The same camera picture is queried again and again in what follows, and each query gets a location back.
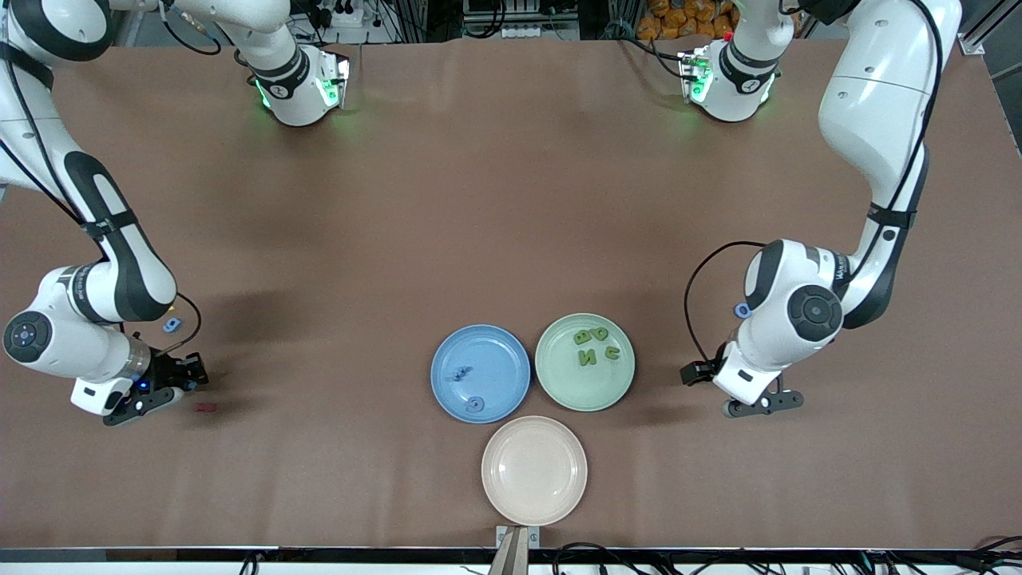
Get green plate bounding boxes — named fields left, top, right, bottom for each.
left=535, top=313, right=636, bottom=412

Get beige plate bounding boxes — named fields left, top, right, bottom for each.
left=481, top=415, right=588, bottom=526

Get blue plate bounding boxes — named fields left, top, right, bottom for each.
left=430, top=324, right=531, bottom=423

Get table cover sheet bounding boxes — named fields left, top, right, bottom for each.
left=0, top=36, right=1022, bottom=552

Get orange snack bags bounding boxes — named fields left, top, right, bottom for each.
left=636, top=0, right=739, bottom=41

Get large white power strip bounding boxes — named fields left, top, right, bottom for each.
left=307, top=4, right=364, bottom=29

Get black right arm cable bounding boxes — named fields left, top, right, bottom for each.
left=152, top=292, right=203, bottom=359

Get black cable loop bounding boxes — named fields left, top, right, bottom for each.
left=551, top=543, right=640, bottom=575

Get black table edge rail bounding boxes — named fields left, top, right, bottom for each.
left=0, top=547, right=1022, bottom=566

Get grey metal camera bracket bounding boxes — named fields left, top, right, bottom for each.
left=495, top=525, right=541, bottom=575

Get aluminium frame profile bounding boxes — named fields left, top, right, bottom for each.
left=958, top=0, right=1022, bottom=57

